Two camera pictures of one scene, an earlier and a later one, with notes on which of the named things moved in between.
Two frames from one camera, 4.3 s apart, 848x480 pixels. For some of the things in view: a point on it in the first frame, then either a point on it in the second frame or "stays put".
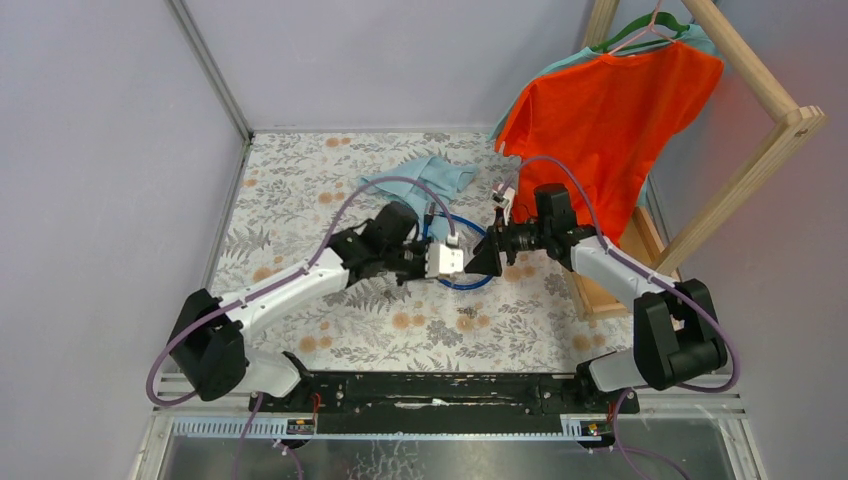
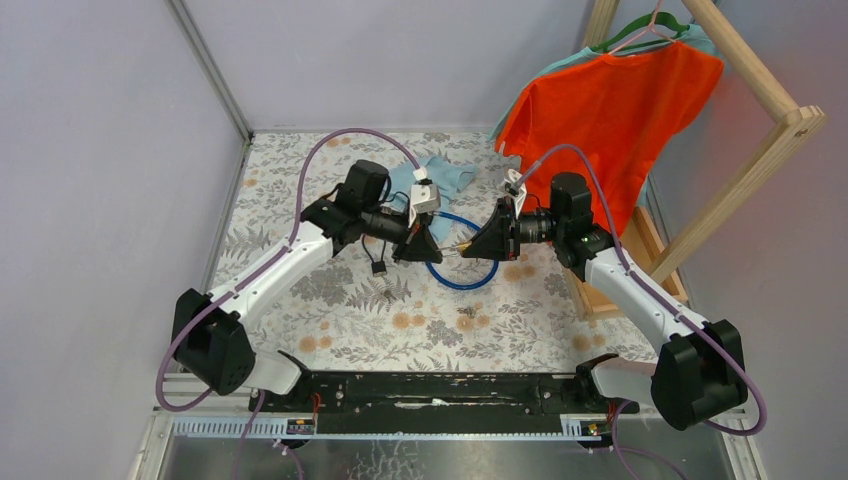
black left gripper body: (406, 261) -> (384, 223)
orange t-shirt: (609, 118) stays put
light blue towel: (443, 175) stays put
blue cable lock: (429, 210) stays put
